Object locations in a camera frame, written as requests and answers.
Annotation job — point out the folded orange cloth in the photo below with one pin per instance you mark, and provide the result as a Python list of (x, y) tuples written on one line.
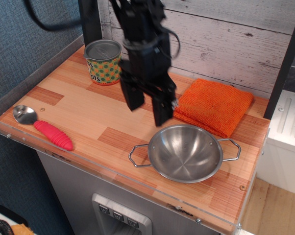
[(213, 106)]

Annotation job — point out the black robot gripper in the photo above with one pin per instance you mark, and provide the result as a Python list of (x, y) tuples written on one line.
[(146, 71)]

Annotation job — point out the white ribbed appliance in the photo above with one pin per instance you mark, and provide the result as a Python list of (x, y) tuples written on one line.
[(276, 164)]

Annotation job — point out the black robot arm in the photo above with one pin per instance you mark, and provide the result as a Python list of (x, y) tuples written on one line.
[(139, 15)]

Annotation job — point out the grey toy fridge cabinet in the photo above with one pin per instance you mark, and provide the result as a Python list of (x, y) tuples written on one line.
[(173, 208)]

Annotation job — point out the dark left frame post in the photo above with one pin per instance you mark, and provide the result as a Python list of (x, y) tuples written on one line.
[(90, 20)]

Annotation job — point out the red-handled metal spoon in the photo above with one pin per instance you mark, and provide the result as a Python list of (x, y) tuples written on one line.
[(27, 116)]

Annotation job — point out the green orange patterned tin can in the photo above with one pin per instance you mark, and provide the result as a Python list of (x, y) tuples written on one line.
[(103, 58)]

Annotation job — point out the clear acrylic table guard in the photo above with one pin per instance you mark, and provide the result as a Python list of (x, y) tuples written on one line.
[(92, 146)]

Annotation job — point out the stainless steel two-handled pot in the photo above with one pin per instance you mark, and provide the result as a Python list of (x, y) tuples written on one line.
[(185, 153)]

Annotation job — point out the silver dispenser button panel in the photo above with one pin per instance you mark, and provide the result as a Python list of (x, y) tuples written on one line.
[(116, 219)]

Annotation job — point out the orange yellow sponge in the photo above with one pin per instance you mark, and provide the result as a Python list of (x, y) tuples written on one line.
[(21, 229)]

